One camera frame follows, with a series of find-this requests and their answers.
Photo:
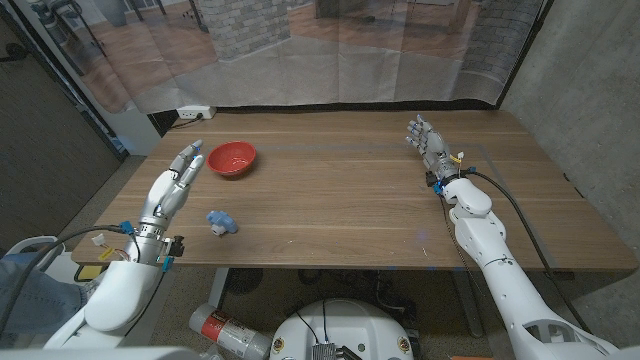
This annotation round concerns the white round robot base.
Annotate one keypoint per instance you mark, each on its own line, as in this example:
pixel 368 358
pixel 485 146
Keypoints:
pixel 340 330

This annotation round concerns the white red cylinder canister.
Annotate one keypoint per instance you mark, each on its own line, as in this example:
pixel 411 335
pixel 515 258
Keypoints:
pixel 230 332

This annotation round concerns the blue toy camera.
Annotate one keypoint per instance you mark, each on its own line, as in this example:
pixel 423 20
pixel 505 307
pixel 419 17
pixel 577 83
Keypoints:
pixel 221 222

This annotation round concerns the printed room backdrop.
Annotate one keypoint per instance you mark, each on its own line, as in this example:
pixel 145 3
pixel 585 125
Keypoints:
pixel 310 60

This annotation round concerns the grey table leg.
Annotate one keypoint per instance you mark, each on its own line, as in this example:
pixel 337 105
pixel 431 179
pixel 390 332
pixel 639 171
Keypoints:
pixel 467 300

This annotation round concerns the black round floor object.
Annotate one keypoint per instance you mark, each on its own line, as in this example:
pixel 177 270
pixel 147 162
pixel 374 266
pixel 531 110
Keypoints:
pixel 244 281

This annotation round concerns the white grey chair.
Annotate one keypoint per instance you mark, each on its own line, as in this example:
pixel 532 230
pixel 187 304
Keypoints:
pixel 30 245

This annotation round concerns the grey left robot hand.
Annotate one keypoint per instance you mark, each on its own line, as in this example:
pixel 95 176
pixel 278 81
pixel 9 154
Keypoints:
pixel 162 197

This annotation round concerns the white table leg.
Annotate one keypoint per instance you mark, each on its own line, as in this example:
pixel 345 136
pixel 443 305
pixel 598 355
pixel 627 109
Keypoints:
pixel 218 287

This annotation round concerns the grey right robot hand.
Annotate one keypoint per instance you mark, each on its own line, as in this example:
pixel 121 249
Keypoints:
pixel 434 147

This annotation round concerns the orange floor object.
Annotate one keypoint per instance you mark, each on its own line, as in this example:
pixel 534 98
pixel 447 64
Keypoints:
pixel 470 358

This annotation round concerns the black backdrop frame pole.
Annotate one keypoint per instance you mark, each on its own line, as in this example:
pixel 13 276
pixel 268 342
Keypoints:
pixel 525 55
pixel 65 80

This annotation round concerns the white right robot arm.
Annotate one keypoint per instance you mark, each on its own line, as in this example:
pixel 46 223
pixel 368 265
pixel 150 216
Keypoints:
pixel 505 280

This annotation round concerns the white grey sneaker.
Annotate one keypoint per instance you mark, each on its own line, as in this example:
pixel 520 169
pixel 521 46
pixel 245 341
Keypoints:
pixel 92 285

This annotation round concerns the red bowl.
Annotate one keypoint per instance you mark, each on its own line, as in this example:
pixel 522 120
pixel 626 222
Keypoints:
pixel 231 157

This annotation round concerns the white power strip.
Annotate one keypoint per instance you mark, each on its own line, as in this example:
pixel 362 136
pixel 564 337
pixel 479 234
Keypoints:
pixel 195 111

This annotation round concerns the person's leg in jeans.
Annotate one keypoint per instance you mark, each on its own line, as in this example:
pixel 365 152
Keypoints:
pixel 40 300

